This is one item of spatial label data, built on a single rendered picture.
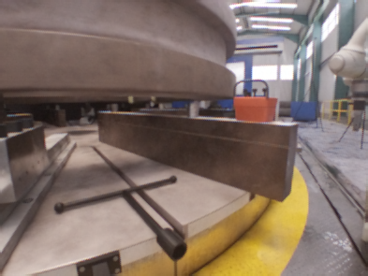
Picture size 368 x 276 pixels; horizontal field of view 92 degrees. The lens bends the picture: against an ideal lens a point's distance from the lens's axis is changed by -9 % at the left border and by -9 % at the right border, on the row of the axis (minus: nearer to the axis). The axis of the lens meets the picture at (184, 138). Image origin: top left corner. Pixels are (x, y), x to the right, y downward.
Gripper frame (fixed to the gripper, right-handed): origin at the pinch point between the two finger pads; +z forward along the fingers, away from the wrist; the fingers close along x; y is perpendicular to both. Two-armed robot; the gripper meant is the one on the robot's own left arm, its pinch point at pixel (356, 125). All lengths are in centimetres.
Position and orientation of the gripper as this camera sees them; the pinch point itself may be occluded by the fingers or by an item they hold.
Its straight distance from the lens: 128.8
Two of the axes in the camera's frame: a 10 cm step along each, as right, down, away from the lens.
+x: -7.2, 1.2, -6.8
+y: -6.9, -1.3, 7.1
